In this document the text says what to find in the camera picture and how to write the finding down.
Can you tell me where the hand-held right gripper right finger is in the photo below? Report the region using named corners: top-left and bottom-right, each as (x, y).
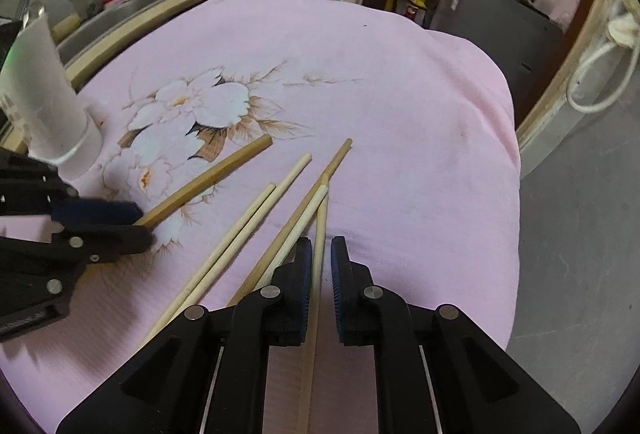
top-left (330, 235), bottom-right (583, 434)

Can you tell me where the stainless steel sink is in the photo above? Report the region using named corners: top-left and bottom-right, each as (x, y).
top-left (55, 0), bottom-right (201, 60)

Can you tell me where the dark bamboo chopstick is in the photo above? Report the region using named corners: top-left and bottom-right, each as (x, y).
top-left (134, 135), bottom-right (273, 227)
top-left (227, 138), bottom-right (353, 307)

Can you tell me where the white hose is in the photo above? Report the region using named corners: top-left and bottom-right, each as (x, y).
top-left (565, 0), bottom-right (640, 115)

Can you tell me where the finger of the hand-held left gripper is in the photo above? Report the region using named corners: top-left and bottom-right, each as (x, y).
top-left (0, 227), bottom-right (154, 300)
top-left (0, 151), bottom-right (144, 227)

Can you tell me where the white plastic utensil basket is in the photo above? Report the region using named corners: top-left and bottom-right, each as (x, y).
top-left (0, 12), bottom-right (103, 180)

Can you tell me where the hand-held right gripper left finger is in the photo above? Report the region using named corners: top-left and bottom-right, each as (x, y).
top-left (55, 237), bottom-right (314, 434)

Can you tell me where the grey small fridge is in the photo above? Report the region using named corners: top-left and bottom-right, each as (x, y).
top-left (420, 0), bottom-right (566, 115)

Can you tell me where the pink floral blanket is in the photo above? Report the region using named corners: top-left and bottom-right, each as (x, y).
top-left (0, 0), bottom-right (523, 434)

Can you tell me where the pale single chopstick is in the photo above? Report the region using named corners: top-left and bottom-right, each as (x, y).
top-left (190, 153), bottom-right (313, 307)
top-left (142, 183), bottom-right (277, 346)
top-left (295, 189), bottom-right (331, 434)
top-left (245, 184), bottom-right (330, 290)

